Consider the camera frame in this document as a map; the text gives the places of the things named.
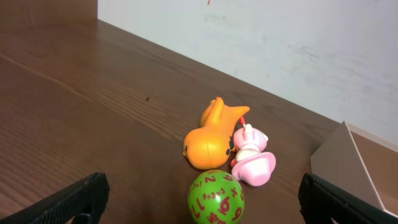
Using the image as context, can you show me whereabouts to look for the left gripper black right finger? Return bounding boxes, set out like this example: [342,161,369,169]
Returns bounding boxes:
[298,173,397,224]

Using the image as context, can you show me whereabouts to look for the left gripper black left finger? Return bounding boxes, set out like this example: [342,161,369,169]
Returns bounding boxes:
[1,172,110,224]

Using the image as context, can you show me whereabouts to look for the pink pig toy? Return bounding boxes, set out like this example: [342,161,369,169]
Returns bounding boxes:
[231,117,276,187]

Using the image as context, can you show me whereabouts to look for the orange duck toy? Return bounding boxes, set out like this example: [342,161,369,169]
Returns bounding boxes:
[183,96,250,170]

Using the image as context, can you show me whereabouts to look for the white cardboard box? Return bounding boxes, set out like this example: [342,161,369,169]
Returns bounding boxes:
[310,121,397,217]

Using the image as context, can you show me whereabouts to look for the green number ball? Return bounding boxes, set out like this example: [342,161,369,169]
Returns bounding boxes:
[187,169,245,224]

